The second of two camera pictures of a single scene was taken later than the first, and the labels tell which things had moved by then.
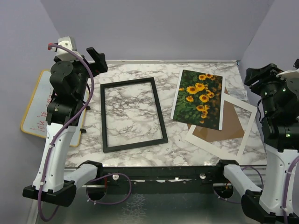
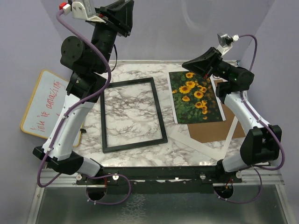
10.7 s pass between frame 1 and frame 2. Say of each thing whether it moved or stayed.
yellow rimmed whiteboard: stayed
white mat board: moved
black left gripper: moved
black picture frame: stayed
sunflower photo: moved
